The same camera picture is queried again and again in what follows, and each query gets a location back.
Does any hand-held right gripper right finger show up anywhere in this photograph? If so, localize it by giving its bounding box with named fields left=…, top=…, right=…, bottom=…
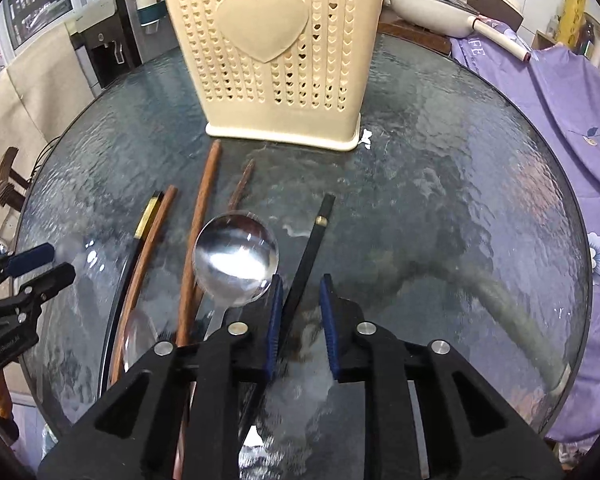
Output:
left=319, top=274, right=567, bottom=480

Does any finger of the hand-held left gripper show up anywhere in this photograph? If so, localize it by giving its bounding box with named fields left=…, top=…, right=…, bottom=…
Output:
left=0, top=263, right=77, bottom=322
left=0, top=242, right=56, bottom=286

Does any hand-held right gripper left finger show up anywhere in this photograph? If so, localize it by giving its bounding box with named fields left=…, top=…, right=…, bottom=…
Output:
left=36, top=274, right=286, bottom=480

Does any black chopstick with gold band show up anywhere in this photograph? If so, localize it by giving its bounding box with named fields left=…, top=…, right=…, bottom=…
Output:
left=99, top=190, right=163, bottom=388
left=278, top=194, right=336, bottom=343

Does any large metal spoon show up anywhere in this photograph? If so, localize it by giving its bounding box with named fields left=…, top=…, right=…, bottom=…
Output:
left=192, top=212, right=280, bottom=338

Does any brown wooden chopstick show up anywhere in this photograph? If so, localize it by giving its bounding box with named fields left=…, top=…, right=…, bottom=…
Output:
left=175, top=139, right=223, bottom=348
left=227, top=158, right=257, bottom=212
left=109, top=185, right=179, bottom=387

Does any small metal spoon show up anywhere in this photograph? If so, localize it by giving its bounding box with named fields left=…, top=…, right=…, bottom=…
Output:
left=122, top=307, right=160, bottom=368

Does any beige plastic utensil holder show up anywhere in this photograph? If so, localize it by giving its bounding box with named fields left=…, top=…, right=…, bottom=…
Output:
left=153, top=0, right=392, bottom=152

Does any wooden chair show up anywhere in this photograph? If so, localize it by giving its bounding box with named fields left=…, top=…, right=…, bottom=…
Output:
left=0, top=146, right=32, bottom=213

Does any beige cloth cover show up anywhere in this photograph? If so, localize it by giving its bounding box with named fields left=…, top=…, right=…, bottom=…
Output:
left=0, top=24, right=97, bottom=281

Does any grey water dispenser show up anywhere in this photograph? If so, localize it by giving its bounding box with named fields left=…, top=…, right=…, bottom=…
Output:
left=70, top=0, right=137, bottom=97

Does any sliding window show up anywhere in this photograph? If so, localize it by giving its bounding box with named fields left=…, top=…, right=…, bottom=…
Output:
left=0, top=0, right=90, bottom=52

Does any white paper cup dispenser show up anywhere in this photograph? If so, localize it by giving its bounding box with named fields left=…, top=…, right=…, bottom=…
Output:
left=131, top=0, right=164, bottom=36

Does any wooden side table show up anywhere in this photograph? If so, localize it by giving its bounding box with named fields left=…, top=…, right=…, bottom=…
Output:
left=377, top=19, right=453, bottom=57

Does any purple floral cloth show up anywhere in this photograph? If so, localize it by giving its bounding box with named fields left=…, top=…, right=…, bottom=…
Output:
left=450, top=17, right=600, bottom=443

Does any white pan with lid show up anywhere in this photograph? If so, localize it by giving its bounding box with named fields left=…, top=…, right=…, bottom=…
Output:
left=387, top=0, right=532, bottom=64

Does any yellow roll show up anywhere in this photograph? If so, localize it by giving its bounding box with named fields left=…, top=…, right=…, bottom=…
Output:
left=561, top=0, right=587, bottom=52

